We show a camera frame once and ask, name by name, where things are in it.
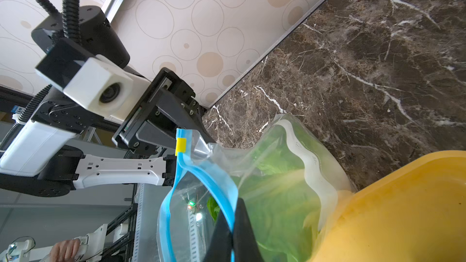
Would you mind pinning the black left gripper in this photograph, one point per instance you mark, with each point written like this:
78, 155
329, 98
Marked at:
168, 104

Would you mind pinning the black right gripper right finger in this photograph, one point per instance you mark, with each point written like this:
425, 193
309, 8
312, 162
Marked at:
245, 247

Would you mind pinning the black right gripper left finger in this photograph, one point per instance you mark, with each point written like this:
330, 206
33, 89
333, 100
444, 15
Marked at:
221, 245

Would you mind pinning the chinese cabbage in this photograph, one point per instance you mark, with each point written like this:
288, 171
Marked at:
289, 182

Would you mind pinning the clear zipper bag blue seal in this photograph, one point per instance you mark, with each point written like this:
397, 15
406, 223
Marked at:
202, 189

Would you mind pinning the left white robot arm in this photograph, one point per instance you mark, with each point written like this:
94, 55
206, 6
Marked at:
36, 158

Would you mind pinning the operator hand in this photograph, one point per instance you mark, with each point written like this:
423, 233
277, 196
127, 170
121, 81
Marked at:
65, 251

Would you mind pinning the yellow plastic tray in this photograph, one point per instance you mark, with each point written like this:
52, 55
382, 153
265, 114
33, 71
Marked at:
415, 214

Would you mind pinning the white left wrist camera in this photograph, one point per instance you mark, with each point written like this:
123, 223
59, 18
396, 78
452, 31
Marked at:
92, 81

